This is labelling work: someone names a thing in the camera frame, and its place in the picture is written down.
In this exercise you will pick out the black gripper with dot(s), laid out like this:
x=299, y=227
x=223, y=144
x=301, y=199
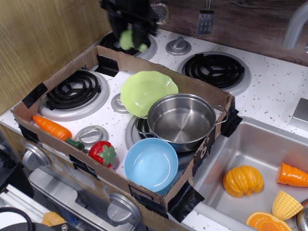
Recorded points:
x=137, y=13

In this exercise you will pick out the green toy broccoli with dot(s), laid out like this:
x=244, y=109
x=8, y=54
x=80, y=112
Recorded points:
x=126, y=42

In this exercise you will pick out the stainless steel pot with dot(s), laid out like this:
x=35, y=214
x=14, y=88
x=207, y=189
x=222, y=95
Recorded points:
x=183, y=120

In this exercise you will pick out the back left black burner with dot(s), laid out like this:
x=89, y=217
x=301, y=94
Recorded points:
x=109, y=41

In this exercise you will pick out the hanging silver strainer ladle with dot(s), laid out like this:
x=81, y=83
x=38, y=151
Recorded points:
x=163, y=11

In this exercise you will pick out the silver knob back centre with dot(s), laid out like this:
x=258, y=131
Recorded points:
x=178, y=47

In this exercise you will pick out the light green plastic plate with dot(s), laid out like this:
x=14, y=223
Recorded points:
x=141, y=90

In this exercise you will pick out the silver knob inside box centre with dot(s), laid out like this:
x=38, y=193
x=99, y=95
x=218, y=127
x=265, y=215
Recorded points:
x=117, y=105

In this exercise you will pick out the front left black burner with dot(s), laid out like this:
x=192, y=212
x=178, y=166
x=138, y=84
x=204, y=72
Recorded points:
x=77, y=97

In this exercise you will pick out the hanging grey toy spatula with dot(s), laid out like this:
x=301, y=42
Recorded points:
x=205, y=20

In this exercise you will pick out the back right black burner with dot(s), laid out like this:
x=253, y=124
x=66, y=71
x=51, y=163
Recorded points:
x=222, y=70

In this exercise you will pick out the silver knob near strawberry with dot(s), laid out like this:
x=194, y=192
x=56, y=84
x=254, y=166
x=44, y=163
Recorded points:
x=91, y=135

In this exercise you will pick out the red toy strawberry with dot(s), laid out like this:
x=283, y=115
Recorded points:
x=104, y=153

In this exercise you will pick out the light blue plastic bowl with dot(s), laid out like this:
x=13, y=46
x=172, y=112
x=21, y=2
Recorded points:
x=151, y=163

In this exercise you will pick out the cardboard fence box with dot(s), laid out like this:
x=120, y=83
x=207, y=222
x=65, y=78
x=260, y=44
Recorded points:
x=181, y=198

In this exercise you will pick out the silver oven knob left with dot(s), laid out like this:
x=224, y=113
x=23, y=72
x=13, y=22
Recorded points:
x=34, y=157

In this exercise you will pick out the silver oven knob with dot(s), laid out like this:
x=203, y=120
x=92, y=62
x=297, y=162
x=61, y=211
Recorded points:
x=34, y=157
x=121, y=210

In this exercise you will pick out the stainless steel sink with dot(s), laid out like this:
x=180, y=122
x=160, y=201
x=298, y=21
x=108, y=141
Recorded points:
x=255, y=144

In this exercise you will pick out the silver faucet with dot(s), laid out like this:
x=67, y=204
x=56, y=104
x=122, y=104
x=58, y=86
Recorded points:
x=295, y=27

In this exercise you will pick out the silver oven knob right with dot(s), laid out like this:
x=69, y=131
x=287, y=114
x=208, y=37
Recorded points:
x=121, y=210

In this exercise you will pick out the orange toy pumpkin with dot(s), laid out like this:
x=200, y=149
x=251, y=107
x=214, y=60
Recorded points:
x=243, y=180

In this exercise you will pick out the grey block right edge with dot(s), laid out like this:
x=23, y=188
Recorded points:
x=299, y=118

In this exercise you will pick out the orange object bottom left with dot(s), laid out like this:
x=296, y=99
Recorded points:
x=52, y=219

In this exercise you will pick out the orange toy carrot half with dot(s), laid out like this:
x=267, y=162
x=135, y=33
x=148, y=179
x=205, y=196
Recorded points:
x=292, y=176

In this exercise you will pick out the orange toy citrus slice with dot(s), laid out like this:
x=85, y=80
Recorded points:
x=262, y=221

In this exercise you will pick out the yellow toy corn piece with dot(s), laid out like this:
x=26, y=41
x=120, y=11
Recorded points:
x=285, y=206

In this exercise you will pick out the silver object in sink corner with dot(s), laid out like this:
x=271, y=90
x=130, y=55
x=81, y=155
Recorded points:
x=301, y=219

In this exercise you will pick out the silver oven door handle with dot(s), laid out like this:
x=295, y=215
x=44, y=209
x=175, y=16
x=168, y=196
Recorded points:
x=91, y=210

